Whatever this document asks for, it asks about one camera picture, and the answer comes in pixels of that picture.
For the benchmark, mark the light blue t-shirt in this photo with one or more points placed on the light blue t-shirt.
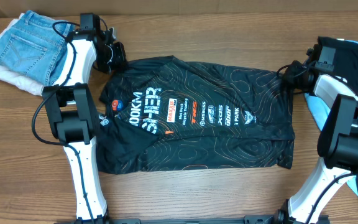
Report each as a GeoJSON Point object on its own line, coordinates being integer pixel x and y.
{"type": "Point", "coordinates": [319, 111]}

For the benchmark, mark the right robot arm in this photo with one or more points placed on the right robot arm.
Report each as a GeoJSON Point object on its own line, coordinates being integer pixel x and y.
{"type": "Point", "coordinates": [337, 143]}

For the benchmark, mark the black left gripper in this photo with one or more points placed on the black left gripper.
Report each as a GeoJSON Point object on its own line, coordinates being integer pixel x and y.
{"type": "Point", "coordinates": [120, 59]}

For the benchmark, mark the folded white cloth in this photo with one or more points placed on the folded white cloth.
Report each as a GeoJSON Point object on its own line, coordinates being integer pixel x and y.
{"type": "Point", "coordinates": [21, 81]}

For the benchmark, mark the black printed cycling jersey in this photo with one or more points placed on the black printed cycling jersey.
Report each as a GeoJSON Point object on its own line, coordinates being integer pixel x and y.
{"type": "Point", "coordinates": [166, 114]}

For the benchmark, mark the folded blue denim jeans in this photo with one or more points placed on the folded blue denim jeans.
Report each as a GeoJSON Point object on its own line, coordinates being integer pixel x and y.
{"type": "Point", "coordinates": [35, 47]}

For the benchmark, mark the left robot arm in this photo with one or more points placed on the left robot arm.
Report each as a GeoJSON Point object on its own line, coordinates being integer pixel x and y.
{"type": "Point", "coordinates": [72, 114]}

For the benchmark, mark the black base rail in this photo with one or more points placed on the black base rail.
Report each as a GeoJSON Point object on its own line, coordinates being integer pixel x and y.
{"type": "Point", "coordinates": [249, 219]}

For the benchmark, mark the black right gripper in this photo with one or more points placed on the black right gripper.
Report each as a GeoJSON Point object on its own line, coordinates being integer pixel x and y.
{"type": "Point", "coordinates": [288, 74]}

